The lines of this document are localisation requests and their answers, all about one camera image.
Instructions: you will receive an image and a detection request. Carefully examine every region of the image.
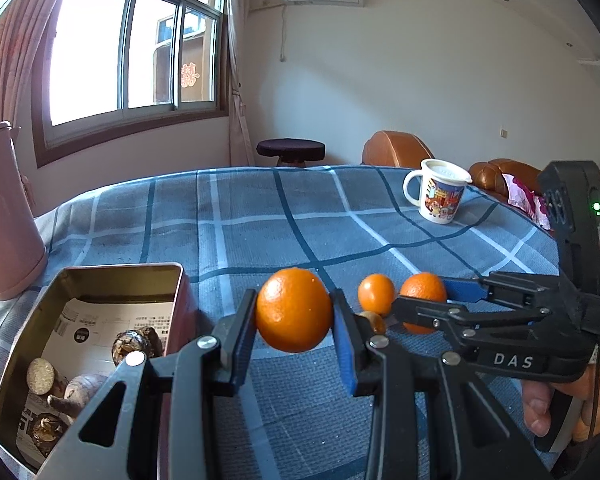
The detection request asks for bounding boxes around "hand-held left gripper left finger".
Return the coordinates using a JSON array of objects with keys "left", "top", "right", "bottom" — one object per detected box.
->
[{"left": 37, "top": 288, "right": 259, "bottom": 480}]

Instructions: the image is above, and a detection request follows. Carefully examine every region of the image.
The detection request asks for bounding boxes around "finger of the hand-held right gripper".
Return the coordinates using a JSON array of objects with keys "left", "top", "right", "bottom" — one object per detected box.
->
[
  {"left": 442, "top": 271, "right": 568, "bottom": 311},
  {"left": 390, "top": 296, "right": 556, "bottom": 350}
]

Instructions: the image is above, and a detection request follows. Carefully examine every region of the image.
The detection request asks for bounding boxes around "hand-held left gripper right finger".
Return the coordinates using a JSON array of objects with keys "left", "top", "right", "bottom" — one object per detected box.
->
[{"left": 331, "top": 287, "right": 551, "bottom": 480}]

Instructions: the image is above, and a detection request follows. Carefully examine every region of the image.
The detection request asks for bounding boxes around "orange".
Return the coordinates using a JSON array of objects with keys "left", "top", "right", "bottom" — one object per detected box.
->
[
  {"left": 256, "top": 268, "right": 335, "bottom": 354},
  {"left": 358, "top": 273, "right": 397, "bottom": 317},
  {"left": 399, "top": 272, "right": 449, "bottom": 335}
]

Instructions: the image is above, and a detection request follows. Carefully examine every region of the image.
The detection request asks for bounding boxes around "gold metal tin box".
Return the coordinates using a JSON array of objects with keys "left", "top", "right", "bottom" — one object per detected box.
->
[{"left": 0, "top": 261, "right": 187, "bottom": 476}]

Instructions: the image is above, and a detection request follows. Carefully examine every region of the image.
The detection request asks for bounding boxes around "small dark brown taro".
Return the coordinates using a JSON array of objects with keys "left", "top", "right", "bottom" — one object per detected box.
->
[{"left": 32, "top": 412, "right": 74, "bottom": 456}]

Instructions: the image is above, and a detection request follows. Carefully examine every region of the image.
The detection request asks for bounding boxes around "person's right hand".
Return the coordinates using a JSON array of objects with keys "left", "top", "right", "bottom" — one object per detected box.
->
[{"left": 521, "top": 362, "right": 600, "bottom": 443}]

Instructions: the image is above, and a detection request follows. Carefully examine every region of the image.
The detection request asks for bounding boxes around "small yellow-brown fruit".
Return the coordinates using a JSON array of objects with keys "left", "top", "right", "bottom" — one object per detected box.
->
[{"left": 359, "top": 311, "right": 387, "bottom": 336}]

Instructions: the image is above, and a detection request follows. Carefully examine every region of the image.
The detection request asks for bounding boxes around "pink floral cloth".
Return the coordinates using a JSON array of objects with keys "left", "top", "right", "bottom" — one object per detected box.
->
[{"left": 500, "top": 172, "right": 554, "bottom": 229}]

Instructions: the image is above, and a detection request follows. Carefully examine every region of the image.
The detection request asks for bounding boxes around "white printed mug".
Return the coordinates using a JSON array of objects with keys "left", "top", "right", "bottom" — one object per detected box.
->
[{"left": 403, "top": 158, "right": 473, "bottom": 224}]

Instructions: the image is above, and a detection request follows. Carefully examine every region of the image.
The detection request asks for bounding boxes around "blue checkered tablecloth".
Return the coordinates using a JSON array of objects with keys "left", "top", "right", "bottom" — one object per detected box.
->
[{"left": 0, "top": 164, "right": 600, "bottom": 480}]

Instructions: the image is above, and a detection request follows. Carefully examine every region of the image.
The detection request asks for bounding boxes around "printed paper sheet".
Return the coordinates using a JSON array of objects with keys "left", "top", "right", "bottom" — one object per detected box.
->
[{"left": 17, "top": 297, "right": 178, "bottom": 461}]

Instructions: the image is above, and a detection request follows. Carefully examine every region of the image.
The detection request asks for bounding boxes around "brown leather sofa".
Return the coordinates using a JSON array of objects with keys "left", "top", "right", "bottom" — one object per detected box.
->
[{"left": 362, "top": 131, "right": 551, "bottom": 206}]

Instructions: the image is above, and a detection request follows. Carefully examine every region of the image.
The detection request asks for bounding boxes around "pinkish brown root tuber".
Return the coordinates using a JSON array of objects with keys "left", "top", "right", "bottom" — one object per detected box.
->
[{"left": 47, "top": 372, "right": 112, "bottom": 422}]

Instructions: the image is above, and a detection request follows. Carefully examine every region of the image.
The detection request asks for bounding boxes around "dark round stool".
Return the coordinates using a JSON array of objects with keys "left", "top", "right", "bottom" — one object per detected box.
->
[{"left": 256, "top": 138, "right": 326, "bottom": 168}]

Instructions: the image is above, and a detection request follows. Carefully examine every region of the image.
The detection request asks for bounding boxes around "cut taro piece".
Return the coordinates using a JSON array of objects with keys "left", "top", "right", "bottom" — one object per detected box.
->
[{"left": 26, "top": 357, "right": 56, "bottom": 396}]

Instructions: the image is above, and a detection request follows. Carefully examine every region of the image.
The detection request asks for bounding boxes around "brown framed sliding window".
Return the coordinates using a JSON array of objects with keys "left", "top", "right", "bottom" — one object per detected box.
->
[{"left": 30, "top": 0, "right": 231, "bottom": 168}]

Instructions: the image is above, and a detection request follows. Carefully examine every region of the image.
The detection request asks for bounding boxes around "pink electric kettle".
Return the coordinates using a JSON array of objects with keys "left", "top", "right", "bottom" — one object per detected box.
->
[{"left": 0, "top": 121, "right": 49, "bottom": 302}]

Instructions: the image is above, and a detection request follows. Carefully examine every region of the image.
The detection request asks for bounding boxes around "white air conditioner pipe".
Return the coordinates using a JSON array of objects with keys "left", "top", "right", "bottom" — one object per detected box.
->
[{"left": 279, "top": 4, "right": 289, "bottom": 63}]

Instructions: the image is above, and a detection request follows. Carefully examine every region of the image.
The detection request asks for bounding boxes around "beige patterned curtain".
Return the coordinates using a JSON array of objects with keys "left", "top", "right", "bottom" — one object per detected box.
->
[{"left": 0, "top": 0, "right": 78, "bottom": 132}]

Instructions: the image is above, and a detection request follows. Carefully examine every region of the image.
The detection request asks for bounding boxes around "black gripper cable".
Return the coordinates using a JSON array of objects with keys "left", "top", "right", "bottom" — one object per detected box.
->
[{"left": 567, "top": 340, "right": 600, "bottom": 466}]

